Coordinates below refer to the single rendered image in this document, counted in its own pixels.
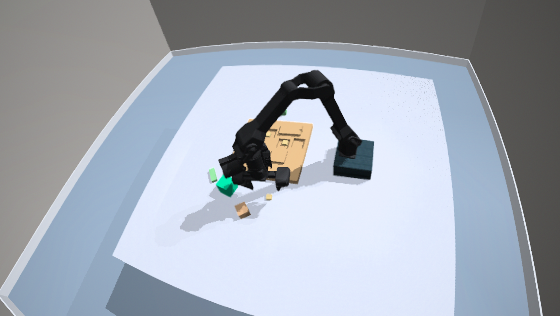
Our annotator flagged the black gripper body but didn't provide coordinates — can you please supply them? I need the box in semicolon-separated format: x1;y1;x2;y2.
231;162;291;187

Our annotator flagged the tan puzzle board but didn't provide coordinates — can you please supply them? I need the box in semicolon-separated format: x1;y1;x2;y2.
264;120;313;184

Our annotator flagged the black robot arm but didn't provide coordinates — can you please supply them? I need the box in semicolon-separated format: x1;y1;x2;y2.
218;69;362;179

